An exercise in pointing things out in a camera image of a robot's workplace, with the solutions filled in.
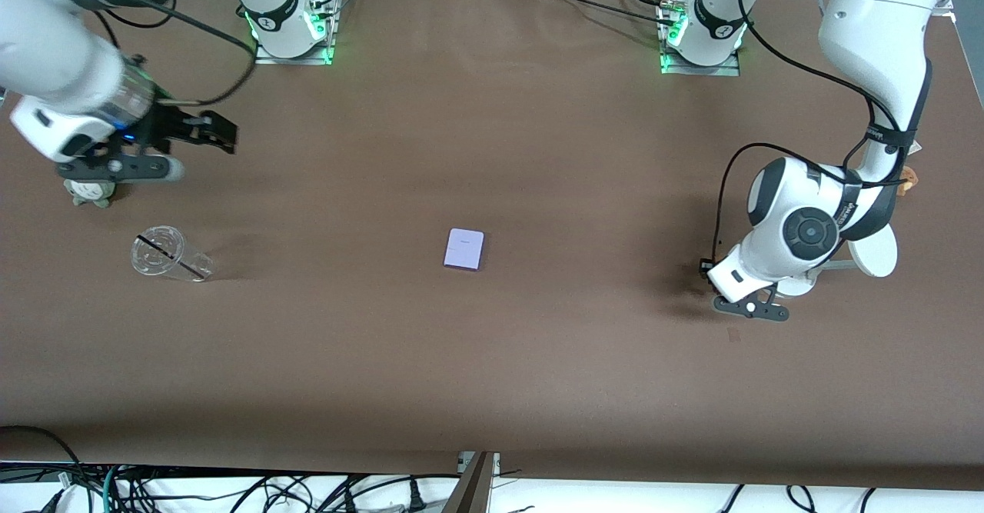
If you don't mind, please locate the grey totoro plush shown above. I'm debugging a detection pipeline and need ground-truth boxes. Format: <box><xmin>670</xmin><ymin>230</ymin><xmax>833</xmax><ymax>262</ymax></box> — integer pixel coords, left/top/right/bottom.
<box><xmin>63</xmin><ymin>178</ymin><xmax>116</xmax><ymax>208</ymax></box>

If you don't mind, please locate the black straw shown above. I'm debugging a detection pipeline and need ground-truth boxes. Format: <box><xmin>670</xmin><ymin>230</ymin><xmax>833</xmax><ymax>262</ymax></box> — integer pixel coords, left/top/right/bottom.
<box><xmin>136</xmin><ymin>235</ymin><xmax>207</xmax><ymax>278</ymax></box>

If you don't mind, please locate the white round stand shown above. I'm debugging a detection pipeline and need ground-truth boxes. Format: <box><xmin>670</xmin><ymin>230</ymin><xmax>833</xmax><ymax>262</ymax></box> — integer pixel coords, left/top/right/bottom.
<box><xmin>775</xmin><ymin>223</ymin><xmax>899</xmax><ymax>299</ymax></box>

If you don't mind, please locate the clear plastic cup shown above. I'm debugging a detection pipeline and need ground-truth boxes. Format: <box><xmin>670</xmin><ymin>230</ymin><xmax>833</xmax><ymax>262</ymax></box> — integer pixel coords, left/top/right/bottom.
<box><xmin>130</xmin><ymin>225</ymin><xmax>216</xmax><ymax>283</ymax></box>

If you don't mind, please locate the brown table cover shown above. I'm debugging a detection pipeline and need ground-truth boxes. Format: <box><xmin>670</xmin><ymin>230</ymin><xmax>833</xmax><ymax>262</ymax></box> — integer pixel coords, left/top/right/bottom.
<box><xmin>0</xmin><ymin>0</ymin><xmax>984</xmax><ymax>491</ymax></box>

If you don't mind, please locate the dark metal beam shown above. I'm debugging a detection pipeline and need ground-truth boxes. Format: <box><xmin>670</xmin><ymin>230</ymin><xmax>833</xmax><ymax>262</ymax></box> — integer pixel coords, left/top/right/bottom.
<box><xmin>442</xmin><ymin>453</ymin><xmax>494</xmax><ymax>513</ymax></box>

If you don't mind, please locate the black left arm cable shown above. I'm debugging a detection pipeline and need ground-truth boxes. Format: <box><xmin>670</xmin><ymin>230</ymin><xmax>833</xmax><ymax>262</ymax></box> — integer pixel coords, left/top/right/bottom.
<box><xmin>715</xmin><ymin>5</ymin><xmax>919</xmax><ymax>264</ymax></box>

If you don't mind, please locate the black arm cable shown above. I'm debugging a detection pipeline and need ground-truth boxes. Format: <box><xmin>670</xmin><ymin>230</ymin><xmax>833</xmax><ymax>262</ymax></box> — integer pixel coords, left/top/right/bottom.
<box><xmin>77</xmin><ymin>0</ymin><xmax>258</xmax><ymax>108</ymax></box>
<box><xmin>715</xmin><ymin>5</ymin><xmax>919</xmax><ymax>264</ymax></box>

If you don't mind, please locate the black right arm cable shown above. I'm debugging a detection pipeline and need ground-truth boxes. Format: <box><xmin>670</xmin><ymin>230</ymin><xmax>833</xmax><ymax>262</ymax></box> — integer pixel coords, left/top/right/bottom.
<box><xmin>77</xmin><ymin>0</ymin><xmax>258</xmax><ymax>108</ymax></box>

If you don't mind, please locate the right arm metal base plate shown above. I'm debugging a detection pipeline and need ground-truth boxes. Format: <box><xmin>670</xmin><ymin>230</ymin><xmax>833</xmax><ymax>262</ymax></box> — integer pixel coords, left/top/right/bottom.
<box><xmin>254</xmin><ymin>0</ymin><xmax>339</xmax><ymax>66</ymax></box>

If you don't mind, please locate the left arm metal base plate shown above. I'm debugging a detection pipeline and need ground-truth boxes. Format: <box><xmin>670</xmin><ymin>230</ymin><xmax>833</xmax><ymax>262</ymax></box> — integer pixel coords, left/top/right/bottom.
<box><xmin>657</xmin><ymin>0</ymin><xmax>743</xmax><ymax>77</ymax></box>

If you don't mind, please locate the black cable on table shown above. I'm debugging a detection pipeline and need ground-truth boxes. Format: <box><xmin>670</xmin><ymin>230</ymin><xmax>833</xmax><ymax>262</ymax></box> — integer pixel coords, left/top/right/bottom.
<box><xmin>527</xmin><ymin>0</ymin><xmax>685</xmax><ymax>25</ymax></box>

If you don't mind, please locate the silver table bracket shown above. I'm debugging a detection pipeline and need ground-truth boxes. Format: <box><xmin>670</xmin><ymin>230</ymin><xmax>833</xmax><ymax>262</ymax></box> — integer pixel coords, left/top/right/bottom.
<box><xmin>457</xmin><ymin>451</ymin><xmax>502</xmax><ymax>477</ymax></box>

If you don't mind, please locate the black floor cable loop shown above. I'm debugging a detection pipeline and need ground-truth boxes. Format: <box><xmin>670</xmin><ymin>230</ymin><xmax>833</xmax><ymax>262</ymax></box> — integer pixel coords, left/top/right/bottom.
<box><xmin>0</xmin><ymin>425</ymin><xmax>89</xmax><ymax>513</ymax></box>

